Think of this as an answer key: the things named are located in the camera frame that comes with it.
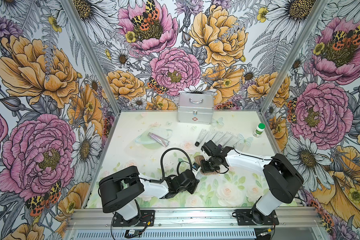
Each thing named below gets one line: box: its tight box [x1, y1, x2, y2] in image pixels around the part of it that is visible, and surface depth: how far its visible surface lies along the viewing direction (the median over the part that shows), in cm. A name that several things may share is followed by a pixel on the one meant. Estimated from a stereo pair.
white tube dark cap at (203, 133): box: [194, 128, 209, 147], surface depth 107 cm
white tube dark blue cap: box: [228, 135, 241, 147], surface depth 106 cm
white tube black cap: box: [211, 130, 226, 146], surface depth 107 cm
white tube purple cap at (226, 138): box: [217, 131, 234, 148], surface depth 107 cm
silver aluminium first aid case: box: [177, 92, 214, 125], surface depth 112 cm
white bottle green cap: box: [252, 122, 266, 138], surface depth 104 cm
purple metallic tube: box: [147, 132, 171, 148], surface depth 107 cm
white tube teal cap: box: [195, 171, 204, 180], surface depth 87 cm
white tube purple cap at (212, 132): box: [204, 128, 218, 143], surface depth 108 cm
